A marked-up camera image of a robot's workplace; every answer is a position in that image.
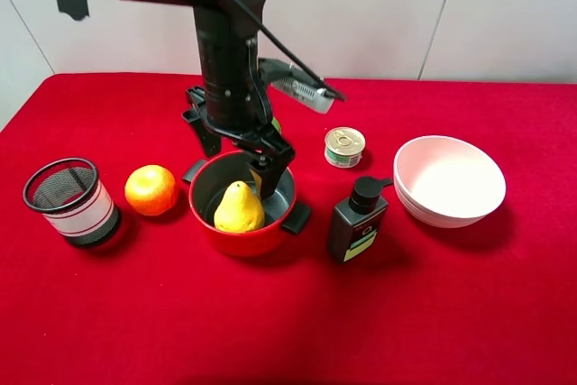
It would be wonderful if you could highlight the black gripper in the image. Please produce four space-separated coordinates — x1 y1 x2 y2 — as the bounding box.
182 8 296 199

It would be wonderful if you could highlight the yellow pear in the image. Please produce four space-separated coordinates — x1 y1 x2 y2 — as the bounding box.
214 180 265 234

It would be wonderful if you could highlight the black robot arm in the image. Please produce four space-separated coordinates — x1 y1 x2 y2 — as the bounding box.
57 0 295 198

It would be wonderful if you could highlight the green avocado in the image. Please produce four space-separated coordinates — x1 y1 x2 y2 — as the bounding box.
271 117 281 133

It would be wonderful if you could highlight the orange tangerine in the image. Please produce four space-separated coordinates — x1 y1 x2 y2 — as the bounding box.
124 165 179 216

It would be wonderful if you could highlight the small tin can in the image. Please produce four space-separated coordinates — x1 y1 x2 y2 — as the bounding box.
325 127 366 169

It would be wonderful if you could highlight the black pump bottle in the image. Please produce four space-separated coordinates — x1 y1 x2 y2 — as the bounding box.
327 176 393 263

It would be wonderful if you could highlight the black mesh pen cup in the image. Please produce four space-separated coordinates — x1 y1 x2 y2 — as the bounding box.
23 157 122 249

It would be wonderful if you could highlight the pink bowl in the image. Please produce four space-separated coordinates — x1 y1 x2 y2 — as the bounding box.
393 135 507 228

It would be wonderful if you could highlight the red tablecloth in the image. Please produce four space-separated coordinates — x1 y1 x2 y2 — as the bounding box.
1 74 576 384

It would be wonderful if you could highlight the red pot with black handles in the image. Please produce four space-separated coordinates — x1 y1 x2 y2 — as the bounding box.
184 151 311 258

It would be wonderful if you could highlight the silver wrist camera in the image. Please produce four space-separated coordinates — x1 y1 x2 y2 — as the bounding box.
258 58 334 115

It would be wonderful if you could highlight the black cable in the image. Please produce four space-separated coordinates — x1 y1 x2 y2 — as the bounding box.
175 0 347 102

